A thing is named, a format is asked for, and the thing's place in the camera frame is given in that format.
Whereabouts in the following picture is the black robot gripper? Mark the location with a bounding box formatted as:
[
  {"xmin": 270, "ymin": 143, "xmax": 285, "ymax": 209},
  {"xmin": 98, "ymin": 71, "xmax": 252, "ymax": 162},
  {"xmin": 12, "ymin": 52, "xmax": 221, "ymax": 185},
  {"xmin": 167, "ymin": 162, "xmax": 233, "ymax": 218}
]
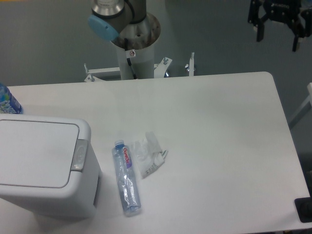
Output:
[{"xmin": 247, "ymin": 0, "xmax": 312, "ymax": 52}]

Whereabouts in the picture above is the white push-lid trash can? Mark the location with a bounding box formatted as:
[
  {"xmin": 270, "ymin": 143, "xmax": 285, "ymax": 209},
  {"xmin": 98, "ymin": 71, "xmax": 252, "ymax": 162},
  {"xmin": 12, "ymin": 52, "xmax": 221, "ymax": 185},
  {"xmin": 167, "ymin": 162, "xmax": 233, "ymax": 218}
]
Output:
[{"xmin": 0, "ymin": 114, "xmax": 101, "ymax": 219}]

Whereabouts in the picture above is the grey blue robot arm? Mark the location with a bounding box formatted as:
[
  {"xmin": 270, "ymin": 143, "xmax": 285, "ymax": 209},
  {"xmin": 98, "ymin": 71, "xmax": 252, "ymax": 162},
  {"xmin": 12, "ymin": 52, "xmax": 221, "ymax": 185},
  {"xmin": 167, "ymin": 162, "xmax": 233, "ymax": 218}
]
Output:
[{"xmin": 88, "ymin": 0, "xmax": 312, "ymax": 52}]

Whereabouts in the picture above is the black clamp at table corner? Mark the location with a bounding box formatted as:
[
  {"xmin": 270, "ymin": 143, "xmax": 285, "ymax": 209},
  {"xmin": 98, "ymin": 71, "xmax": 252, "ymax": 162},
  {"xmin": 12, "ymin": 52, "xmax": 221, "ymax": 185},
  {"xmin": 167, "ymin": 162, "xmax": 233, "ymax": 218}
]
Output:
[{"xmin": 294, "ymin": 197, "xmax": 312, "ymax": 223}]

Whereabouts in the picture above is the crumpled clear plastic wrapper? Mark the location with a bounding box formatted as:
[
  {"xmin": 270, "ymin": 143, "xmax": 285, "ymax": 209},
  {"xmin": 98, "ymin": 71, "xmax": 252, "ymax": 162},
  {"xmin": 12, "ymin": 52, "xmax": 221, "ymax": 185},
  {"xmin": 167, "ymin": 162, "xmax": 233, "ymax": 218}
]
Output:
[{"xmin": 130, "ymin": 132, "xmax": 168, "ymax": 178}]

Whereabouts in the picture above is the empty clear plastic bottle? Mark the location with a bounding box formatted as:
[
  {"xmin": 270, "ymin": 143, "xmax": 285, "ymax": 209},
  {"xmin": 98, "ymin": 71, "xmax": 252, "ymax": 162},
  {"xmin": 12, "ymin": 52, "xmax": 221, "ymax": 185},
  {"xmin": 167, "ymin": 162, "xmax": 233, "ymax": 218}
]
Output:
[{"xmin": 112, "ymin": 140, "xmax": 141, "ymax": 216}]

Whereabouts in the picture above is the blue labelled bottle at edge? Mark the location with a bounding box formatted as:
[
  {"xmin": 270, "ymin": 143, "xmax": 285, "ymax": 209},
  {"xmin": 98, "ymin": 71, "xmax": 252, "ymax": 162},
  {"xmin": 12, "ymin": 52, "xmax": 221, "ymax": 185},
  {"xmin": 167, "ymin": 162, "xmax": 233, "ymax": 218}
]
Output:
[{"xmin": 0, "ymin": 83, "xmax": 23, "ymax": 114}]

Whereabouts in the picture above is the white frame at right edge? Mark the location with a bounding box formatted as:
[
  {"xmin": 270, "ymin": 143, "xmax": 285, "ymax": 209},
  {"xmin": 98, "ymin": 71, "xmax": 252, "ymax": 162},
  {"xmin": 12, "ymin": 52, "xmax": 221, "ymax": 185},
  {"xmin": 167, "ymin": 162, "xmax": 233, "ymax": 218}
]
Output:
[{"xmin": 288, "ymin": 82, "xmax": 312, "ymax": 129}]

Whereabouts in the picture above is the white metal base frame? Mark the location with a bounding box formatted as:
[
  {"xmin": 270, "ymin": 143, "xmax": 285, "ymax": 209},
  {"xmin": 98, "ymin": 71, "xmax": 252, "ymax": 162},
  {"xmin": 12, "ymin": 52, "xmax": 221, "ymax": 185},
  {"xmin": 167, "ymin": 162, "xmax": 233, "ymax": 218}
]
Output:
[{"xmin": 83, "ymin": 52, "xmax": 197, "ymax": 83}]

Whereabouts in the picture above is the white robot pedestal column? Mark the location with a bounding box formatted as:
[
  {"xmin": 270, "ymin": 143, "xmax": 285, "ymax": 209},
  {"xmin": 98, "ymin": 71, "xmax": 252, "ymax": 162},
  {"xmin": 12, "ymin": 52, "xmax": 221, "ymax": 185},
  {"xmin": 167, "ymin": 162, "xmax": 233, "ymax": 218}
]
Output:
[{"xmin": 109, "ymin": 12, "xmax": 161, "ymax": 80}]

